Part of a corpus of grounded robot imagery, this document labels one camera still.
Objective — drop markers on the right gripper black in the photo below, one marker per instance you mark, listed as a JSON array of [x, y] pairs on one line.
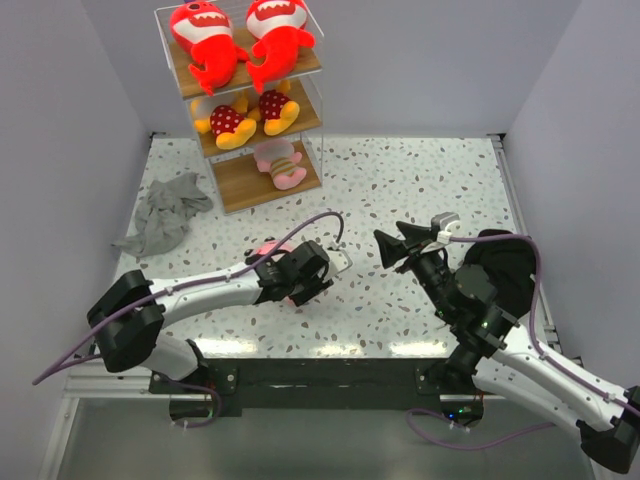
[[392, 250]]

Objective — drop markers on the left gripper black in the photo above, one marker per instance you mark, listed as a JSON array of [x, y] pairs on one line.
[[318, 285]]

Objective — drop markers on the pink pig plush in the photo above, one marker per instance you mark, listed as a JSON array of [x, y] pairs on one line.
[[281, 161], [272, 279]]

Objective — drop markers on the orange doll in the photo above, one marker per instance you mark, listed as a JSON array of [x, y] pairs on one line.
[[227, 121]]

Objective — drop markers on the orange doll polka dot dress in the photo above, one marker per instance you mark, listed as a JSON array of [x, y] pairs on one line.
[[275, 109]]

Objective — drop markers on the red shark plush with face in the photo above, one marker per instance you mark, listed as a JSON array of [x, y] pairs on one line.
[[206, 33]]

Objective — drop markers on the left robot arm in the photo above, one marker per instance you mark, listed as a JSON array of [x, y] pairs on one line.
[[129, 318]]

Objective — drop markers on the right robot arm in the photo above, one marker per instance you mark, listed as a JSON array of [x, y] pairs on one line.
[[489, 304]]

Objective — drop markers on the black cloth right side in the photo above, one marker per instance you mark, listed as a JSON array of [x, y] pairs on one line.
[[510, 265]]

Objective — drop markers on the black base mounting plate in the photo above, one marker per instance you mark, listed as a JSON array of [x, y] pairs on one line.
[[325, 384]]

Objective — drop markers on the grey crumpled cloth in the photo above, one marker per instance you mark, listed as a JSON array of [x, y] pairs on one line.
[[162, 217]]

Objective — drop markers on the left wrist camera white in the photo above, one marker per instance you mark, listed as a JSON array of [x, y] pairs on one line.
[[339, 261]]

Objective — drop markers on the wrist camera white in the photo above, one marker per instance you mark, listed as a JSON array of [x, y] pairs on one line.
[[445, 226], [339, 261]]

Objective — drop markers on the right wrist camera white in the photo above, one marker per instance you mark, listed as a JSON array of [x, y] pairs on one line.
[[445, 226]]

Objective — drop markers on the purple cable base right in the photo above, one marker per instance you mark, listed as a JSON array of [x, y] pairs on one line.
[[461, 431]]

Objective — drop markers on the purple cable base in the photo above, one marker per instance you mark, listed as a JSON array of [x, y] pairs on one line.
[[461, 431], [215, 401]]

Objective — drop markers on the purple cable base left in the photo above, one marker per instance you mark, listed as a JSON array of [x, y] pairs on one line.
[[215, 401]]

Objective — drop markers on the white wire wooden shelf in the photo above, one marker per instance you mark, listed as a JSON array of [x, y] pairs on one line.
[[239, 184]]

